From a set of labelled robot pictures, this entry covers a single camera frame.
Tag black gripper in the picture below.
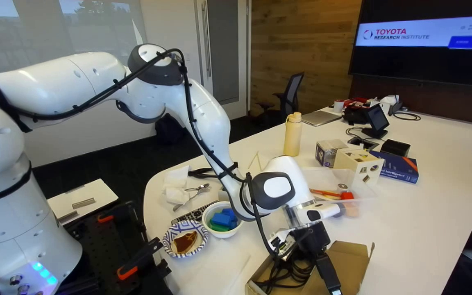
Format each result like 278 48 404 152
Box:
283 219 343 295

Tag blue toy blocks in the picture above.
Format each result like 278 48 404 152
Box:
207 207 240 230

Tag grey laptop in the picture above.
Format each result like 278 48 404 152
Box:
299 107 345 127

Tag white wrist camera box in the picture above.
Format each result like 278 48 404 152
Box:
294 199 342 225

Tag small grey cube box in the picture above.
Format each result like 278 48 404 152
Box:
314 139 348 168

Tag black bag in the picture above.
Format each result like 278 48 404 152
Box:
342 103 373 125

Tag white device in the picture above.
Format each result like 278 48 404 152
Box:
378 93 402 116

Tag grey looped cable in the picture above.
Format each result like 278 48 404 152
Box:
393 109 422 122

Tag black tablet on stand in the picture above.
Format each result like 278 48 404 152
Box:
360 103 391 140

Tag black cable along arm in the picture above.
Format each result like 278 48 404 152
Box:
0 47 314 295

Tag small black box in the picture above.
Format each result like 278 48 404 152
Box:
379 137 412 158

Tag red object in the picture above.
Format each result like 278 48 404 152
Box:
340 96 370 109

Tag white bowl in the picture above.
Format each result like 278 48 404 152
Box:
201 199 243 240

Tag cream squeeze bottle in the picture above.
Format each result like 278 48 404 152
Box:
281 109 304 158

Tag black mesh office chair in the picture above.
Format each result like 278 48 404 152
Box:
271 70 306 122

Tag white napkin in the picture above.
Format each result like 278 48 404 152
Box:
161 165 193 206

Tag wall television screen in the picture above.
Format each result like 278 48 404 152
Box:
348 0 472 88

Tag blue patterned plate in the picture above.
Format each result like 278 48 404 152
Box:
161 219 211 258

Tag brown taped cardboard box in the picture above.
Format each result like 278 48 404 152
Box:
243 239 376 295

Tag black clamp orange handle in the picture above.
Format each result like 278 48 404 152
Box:
114 235 163 283
93 198 150 232

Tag metal spoon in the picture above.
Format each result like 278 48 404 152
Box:
184 181 211 194

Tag black remote control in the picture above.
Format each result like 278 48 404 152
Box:
179 209 207 225

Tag orange toy stick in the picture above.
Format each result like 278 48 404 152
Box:
307 186 342 199

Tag clear plastic toy container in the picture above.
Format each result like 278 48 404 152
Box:
307 181 365 221

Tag wall whiteboard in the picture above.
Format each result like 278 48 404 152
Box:
0 0 147 75

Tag white door glass panel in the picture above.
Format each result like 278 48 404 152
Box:
193 0 248 121

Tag flat blue box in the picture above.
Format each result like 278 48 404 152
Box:
370 148 420 184

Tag white flat board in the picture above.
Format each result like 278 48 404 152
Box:
45 176 119 225

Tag brown toy food slice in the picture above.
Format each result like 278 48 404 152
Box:
170 229 199 255

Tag grey metal bar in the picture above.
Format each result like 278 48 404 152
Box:
55 209 80 225
70 196 96 209

